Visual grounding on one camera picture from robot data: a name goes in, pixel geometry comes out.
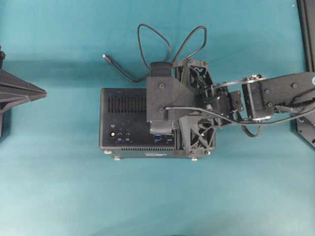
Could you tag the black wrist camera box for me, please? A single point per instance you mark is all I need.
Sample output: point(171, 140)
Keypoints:
point(165, 92)

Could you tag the black frame rail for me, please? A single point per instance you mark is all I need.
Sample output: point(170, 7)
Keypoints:
point(306, 10)

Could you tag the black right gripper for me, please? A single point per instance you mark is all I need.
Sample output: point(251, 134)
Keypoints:
point(211, 107)

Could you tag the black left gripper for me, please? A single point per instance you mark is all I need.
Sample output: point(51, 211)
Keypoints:
point(15, 91)

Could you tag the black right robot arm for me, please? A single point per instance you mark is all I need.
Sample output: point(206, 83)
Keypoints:
point(262, 98)

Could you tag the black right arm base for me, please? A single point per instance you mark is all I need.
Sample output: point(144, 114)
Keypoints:
point(304, 127)

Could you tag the black mini PC box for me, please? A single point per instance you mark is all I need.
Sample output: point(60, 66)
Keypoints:
point(125, 133)

